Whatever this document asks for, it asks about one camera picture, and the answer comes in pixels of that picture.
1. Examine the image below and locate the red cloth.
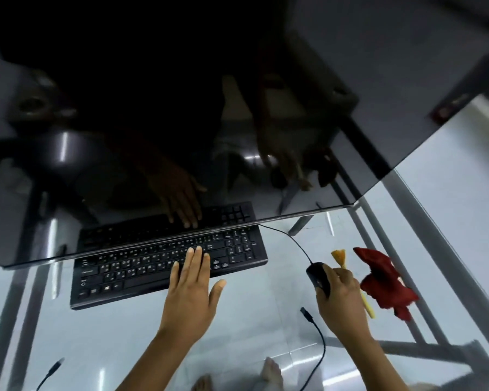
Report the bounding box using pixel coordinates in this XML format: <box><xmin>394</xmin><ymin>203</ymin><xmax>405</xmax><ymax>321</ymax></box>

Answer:
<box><xmin>352</xmin><ymin>247</ymin><xmax>420</xmax><ymax>322</ymax></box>

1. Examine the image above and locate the black cable with plug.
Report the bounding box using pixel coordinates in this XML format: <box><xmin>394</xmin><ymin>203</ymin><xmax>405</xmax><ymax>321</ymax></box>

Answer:
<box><xmin>35</xmin><ymin>357</ymin><xmax>65</xmax><ymax>391</ymax></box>
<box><xmin>299</xmin><ymin>306</ymin><xmax>327</xmax><ymax>391</ymax></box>

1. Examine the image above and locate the black computer keyboard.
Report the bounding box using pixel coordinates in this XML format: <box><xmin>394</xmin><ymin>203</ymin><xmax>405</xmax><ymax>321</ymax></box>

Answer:
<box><xmin>70</xmin><ymin>225</ymin><xmax>269</xmax><ymax>311</ymax></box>

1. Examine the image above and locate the person's left hand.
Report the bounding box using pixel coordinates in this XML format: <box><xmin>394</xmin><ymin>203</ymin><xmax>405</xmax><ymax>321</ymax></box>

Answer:
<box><xmin>158</xmin><ymin>247</ymin><xmax>227</xmax><ymax>343</ymax></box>

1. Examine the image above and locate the person's right forearm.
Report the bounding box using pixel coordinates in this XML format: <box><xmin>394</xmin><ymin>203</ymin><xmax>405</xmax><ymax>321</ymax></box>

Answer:
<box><xmin>339</xmin><ymin>330</ymin><xmax>410</xmax><ymax>391</ymax></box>

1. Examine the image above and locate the person's left foot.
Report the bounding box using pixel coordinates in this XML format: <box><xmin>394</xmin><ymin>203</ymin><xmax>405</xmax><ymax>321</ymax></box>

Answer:
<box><xmin>191</xmin><ymin>374</ymin><xmax>214</xmax><ymax>391</ymax></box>

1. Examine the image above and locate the black computer mouse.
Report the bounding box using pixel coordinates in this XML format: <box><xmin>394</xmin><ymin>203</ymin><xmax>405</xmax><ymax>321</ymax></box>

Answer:
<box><xmin>306</xmin><ymin>261</ymin><xmax>332</xmax><ymax>298</ymax></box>

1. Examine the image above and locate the person's foot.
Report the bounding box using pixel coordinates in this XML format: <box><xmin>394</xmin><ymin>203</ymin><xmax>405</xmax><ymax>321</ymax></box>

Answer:
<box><xmin>191</xmin><ymin>374</ymin><xmax>214</xmax><ymax>391</ymax></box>
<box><xmin>261</xmin><ymin>357</ymin><xmax>284</xmax><ymax>391</ymax></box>

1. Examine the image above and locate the person's left forearm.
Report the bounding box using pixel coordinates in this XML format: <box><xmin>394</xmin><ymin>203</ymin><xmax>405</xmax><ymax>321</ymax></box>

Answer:
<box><xmin>115</xmin><ymin>327</ymin><xmax>201</xmax><ymax>391</ymax></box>

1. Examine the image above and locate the large black computer monitor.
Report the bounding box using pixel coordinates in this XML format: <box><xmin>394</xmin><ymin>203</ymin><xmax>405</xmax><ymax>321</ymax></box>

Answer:
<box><xmin>0</xmin><ymin>0</ymin><xmax>489</xmax><ymax>270</ymax></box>

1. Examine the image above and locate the yellow cleaning brush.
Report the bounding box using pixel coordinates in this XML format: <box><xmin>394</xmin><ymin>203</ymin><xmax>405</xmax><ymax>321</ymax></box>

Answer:
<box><xmin>330</xmin><ymin>249</ymin><xmax>377</xmax><ymax>320</ymax></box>

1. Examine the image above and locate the person's right hand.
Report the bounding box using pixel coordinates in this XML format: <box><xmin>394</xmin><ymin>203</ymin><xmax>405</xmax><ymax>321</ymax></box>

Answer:
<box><xmin>315</xmin><ymin>265</ymin><xmax>373</xmax><ymax>343</ymax></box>

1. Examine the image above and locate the grey metal table frame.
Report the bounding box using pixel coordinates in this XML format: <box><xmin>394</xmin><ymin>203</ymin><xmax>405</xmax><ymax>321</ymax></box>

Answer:
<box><xmin>0</xmin><ymin>169</ymin><xmax>489</xmax><ymax>391</ymax></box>

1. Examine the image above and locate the black mouse cable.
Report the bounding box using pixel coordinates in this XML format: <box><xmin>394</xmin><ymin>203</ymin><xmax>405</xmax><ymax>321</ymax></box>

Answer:
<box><xmin>258</xmin><ymin>223</ymin><xmax>315</xmax><ymax>266</ymax></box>

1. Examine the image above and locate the person's right foot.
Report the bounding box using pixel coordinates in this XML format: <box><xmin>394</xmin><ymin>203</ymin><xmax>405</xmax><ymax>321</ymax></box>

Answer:
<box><xmin>261</xmin><ymin>357</ymin><xmax>284</xmax><ymax>391</ymax></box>

